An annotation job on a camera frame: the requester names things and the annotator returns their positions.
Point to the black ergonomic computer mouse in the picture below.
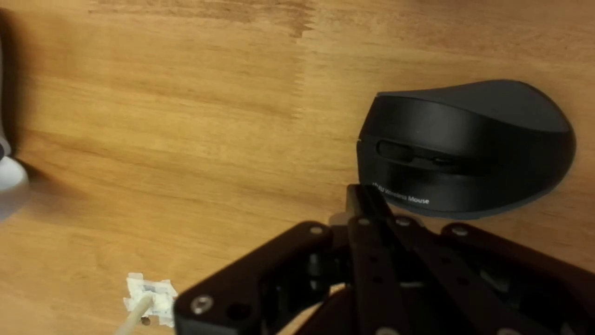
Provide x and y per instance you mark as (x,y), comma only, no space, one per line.
(471,142)

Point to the white hair dryer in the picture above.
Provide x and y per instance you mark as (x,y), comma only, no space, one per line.
(10,187)

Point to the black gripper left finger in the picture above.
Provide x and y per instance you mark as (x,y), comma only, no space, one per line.
(291,280)

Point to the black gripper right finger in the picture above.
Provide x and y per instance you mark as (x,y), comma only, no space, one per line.
(471,280)

